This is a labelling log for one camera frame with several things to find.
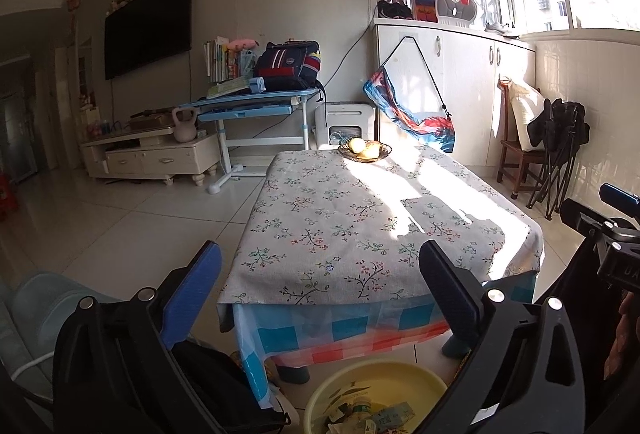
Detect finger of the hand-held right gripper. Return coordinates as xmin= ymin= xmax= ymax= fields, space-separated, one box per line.
xmin=559 ymin=198 xmax=627 ymax=251
xmin=600 ymin=183 xmax=640 ymax=208

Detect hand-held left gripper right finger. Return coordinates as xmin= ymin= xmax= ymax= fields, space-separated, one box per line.
xmin=419 ymin=239 xmax=601 ymax=434

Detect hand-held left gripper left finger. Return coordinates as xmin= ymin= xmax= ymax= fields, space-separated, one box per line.
xmin=52 ymin=240 xmax=223 ymax=434

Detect yellow plastic basin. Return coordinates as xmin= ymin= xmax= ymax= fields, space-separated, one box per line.
xmin=302 ymin=360 xmax=451 ymax=434

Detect small paper carton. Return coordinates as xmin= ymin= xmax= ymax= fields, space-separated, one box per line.
xmin=372 ymin=404 xmax=417 ymax=429

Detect green label plastic bottle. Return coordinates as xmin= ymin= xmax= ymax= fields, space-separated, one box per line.
xmin=347 ymin=396 xmax=376 ymax=434

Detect person's right hand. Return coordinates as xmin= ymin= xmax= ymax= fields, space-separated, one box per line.
xmin=602 ymin=291 xmax=640 ymax=382

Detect blue table leg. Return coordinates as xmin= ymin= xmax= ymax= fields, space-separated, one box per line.
xmin=441 ymin=336 xmax=471 ymax=359
xmin=277 ymin=364 xmax=312 ymax=386

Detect black folding chair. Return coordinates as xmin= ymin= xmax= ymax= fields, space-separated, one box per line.
xmin=525 ymin=98 xmax=591 ymax=221

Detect wooden chair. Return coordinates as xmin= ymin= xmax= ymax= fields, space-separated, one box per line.
xmin=496 ymin=76 xmax=548 ymax=200

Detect cream cloth bag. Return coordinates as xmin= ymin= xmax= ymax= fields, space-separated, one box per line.
xmin=507 ymin=79 xmax=551 ymax=152

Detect floral tablecloth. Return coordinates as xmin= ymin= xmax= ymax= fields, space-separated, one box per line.
xmin=216 ymin=148 xmax=546 ymax=306

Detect blue red checked tablecloth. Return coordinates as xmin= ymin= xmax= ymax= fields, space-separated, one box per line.
xmin=232 ymin=271 xmax=538 ymax=410

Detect cream television stand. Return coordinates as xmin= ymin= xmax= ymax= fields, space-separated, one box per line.
xmin=80 ymin=121 xmax=223 ymax=187

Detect pink kettlebell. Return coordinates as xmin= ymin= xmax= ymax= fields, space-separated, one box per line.
xmin=171 ymin=108 xmax=197 ymax=145

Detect light blue cushioned seat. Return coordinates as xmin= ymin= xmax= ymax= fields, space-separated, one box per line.
xmin=0 ymin=271 xmax=121 ymax=407

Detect dark fruit basket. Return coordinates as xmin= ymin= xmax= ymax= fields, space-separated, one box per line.
xmin=337 ymin=141 xmax=393 ymax=162

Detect dark flat box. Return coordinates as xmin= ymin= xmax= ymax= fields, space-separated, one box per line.
xmin=129 ymin=109 xmax=177 ymax=131

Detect white cabinet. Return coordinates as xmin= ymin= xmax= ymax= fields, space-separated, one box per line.
xmin=374 ymin=16 xmax=537 ymax=170

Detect colourful printed sling bag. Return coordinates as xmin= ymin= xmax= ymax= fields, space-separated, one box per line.
xmin=362 ymin=35 xmax=457 ymax=152

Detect blue study desk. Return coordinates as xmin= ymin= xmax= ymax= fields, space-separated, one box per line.
xmin=177 ymin=86 xmax=323 ymax=195

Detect green paper pad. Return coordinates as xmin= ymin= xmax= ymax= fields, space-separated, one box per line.
xmin=206 ymin=81 xmax=251 ymax=100

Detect white sneaker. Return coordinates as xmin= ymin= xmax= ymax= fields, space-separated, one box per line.
xmin=484 ymin=21 xmax=521 ymax=37

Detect white display shelf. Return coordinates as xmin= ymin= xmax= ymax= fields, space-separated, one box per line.
xmin=75 ymin=39 xmax=103 ymax=142

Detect row of books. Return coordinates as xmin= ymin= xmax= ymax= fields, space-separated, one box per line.
xmin=202 ymin=36 xmax=256 ymax=84

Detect navy red backpack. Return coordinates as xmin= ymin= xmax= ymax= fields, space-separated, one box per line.
xmin=252 ymin=40 xmax=323 ymax=93

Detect white plastic seat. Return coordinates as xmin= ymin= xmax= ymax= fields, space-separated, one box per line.
xmin=435 ymin=0 xmax=479 ymax=27

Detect black cloth item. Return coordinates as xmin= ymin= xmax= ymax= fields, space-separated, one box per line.
xmin=376 ymin=0 xmax=413 ymax=20

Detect white cable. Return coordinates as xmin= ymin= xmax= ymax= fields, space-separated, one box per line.
xmin=10 ymin=351 xmax=55 ymax=382

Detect black wall cable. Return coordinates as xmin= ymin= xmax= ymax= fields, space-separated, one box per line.
xmin=320 ymin=31 xmax=377 ymax=105

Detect black wall television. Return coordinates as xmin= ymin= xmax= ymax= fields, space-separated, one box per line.
xmin=104 ymin=0 xmax=194 ymax=81

